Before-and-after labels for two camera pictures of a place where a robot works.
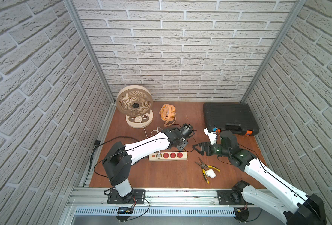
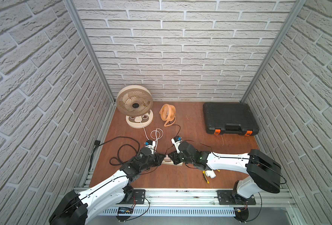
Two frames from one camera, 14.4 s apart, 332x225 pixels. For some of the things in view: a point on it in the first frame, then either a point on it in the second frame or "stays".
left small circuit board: x=125 y=210 stays
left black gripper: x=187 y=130 → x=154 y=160
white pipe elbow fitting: x=210 y=172 stays
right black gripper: x=202 y=145 → x=174 y=155
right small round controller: x=241 y=214 stays
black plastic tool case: x=235 y=117 stays
